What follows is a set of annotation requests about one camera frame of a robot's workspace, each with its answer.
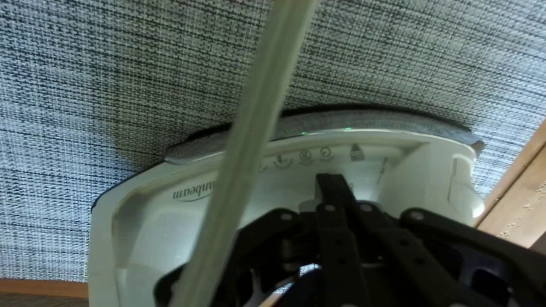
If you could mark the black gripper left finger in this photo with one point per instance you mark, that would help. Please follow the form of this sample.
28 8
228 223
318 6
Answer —
269 255

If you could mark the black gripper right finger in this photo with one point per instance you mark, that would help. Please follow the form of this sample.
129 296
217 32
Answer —
417 260

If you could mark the white clothes iron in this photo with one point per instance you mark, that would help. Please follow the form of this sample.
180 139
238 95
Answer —
147 226

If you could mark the grey woven ironing mat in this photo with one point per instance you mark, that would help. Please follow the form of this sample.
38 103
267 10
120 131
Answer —
95 91

